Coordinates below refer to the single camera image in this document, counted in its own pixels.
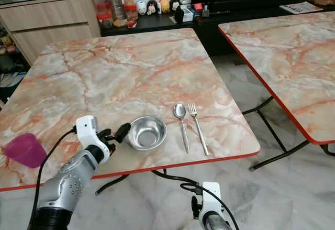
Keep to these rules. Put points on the short red-lid jar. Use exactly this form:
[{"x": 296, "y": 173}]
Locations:
[{"x": 105, "y": 21}]

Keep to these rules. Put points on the slim red-lid plastic jar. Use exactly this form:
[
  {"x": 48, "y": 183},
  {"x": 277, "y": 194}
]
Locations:
[{"x": 98, "y": 3}]

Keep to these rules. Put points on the pink plastic cup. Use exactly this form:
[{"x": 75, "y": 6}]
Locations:
[{"x": 25, "y": 150}]

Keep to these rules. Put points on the stainless steel bowl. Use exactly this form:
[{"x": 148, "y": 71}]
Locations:
[{"x": 147, "y": 133}]

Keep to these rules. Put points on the small red-filled jar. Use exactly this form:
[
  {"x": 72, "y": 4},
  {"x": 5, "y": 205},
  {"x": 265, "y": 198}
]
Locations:
[{"x": 131, "y": 13}]

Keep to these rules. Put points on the black metal table legs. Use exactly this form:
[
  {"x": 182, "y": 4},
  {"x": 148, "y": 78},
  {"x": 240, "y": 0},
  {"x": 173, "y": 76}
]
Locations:
[{"x": 275, "y": 134}]

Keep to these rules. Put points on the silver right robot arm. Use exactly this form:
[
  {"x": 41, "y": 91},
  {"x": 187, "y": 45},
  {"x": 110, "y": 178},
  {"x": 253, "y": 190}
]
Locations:
[{"x": 214, "y": 222}]

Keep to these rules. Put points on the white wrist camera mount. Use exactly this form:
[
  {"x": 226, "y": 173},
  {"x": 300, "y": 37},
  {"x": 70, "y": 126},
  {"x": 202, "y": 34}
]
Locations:
[
  {"x": 212, "y": 198},
  {"x": 86, "y": 128}
]

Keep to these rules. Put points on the stainless steel fork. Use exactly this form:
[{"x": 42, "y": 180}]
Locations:
[{"x": 193, "y": 110}]

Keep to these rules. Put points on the black-haired round figurine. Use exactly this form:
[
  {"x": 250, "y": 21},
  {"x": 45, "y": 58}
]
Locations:
[{"x": 152, "y": 7}]

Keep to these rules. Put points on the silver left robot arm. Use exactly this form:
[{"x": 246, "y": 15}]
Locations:
[{"x": 70, "y": 180}]

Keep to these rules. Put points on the black low TV console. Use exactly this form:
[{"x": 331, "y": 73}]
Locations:
[{"x": 209, "y": 31}]

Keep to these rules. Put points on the small red box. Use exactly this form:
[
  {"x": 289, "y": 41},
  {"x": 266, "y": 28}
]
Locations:
[{"x": 198, "y": 7}]

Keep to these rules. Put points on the yellow round figurine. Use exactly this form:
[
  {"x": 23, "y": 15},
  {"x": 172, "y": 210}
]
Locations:
[{"x": 164, "y": 6}]

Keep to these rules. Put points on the light wooden drawer cabinet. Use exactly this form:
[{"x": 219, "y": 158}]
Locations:
[{"x": 52, "y": 23}]

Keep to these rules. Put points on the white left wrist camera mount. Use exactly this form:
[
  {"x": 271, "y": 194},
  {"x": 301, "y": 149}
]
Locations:
[{"x": 86, "y": 128}]

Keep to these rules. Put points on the stainless steel spoon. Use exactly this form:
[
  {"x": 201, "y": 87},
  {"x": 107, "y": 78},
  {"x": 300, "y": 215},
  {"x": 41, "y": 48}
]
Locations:
[{"x": 180, "y": 110}]

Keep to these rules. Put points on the marble-print table with tableware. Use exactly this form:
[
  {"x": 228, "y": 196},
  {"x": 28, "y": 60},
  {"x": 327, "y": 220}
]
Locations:
[{"x": 125, "y": 75}]

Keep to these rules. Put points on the empty marble-print folding table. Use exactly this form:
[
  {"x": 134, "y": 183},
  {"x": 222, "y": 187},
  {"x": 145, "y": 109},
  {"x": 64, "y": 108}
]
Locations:
[{"x": 288, "y": 52}]

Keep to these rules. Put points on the black and white box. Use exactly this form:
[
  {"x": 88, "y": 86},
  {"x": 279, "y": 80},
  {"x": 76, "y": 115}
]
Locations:
[{"x": 184, "y": 14}]

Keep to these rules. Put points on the plush toys on shelf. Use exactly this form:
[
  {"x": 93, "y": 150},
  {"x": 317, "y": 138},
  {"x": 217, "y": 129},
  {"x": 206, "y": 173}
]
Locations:
[{"x": 7, "y": 44}]

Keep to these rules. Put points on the large red-lid snack jar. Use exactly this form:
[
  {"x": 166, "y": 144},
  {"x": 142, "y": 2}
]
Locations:
[{"x": 115, "y": 3}]

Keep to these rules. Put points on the white round figurine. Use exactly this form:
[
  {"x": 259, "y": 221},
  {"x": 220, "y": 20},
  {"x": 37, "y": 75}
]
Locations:
[{"x": 141, "y": 8}]

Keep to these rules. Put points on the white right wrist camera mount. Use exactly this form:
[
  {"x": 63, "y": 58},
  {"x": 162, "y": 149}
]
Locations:
[{"x": 212, "y": 198}]

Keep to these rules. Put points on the printed magazine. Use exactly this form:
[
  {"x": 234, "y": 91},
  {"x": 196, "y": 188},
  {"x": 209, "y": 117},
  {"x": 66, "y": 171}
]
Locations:
[{"x": 301, "y": 7}]

